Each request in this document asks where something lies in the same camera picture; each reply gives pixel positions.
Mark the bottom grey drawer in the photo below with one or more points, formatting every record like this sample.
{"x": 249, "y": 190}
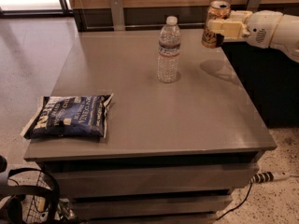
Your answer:
{"x": 175, "y": 219}

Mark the grey drawer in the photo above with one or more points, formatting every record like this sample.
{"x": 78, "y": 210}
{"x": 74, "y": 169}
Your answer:
{"x": 151, "y": 207}
{"x": 175, "y": 219}
{"x": 125, "y": 182}

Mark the orange soda can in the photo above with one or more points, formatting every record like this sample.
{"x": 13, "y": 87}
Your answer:
{"x": 217, "y": 9}

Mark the left metal bracket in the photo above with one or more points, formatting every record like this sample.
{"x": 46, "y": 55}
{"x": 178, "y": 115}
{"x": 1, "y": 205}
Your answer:
{"x": 117, "y": 14}

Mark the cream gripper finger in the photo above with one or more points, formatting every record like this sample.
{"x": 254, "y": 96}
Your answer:
{"x": 240, "y": 15}
{"x": 231, "y": 29}

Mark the horizontal metal rail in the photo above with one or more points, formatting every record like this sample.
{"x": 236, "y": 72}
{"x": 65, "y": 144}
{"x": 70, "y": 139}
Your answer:
{"x": 142, "y": 27}

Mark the middle grey drawer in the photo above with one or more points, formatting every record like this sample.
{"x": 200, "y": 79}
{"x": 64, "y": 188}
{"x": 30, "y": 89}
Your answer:
{"x": 151, "y": 207}

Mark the clear plastic water bottle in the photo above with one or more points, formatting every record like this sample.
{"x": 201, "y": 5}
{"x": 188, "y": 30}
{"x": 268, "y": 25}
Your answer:
{"x": 168, "y": 51}

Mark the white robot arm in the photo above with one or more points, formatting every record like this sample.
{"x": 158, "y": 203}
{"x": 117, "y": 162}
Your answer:
{"x": 287, "y": 34}

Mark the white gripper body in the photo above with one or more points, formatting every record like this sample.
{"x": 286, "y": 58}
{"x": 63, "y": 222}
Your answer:
{"x": 260, "y": 28}

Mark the top grey drawer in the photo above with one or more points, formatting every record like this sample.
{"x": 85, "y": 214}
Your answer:
{"x": 125, "y": 182}

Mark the black wire basket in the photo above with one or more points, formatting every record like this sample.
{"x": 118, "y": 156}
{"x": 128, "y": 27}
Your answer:
{"x": 44, "y": 203}

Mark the metal bracket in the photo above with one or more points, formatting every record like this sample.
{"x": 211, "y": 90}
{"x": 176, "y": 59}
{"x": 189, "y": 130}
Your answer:
{"x": 253, "y": 5}
{"x": 117, "y": 14}

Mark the right metal bracket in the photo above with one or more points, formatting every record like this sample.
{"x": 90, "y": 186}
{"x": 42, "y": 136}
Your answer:
{"x": 253, "y": 5}

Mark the blue chip bag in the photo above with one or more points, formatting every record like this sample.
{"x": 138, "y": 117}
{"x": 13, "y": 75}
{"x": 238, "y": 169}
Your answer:
{"x": 66, "y": 116}

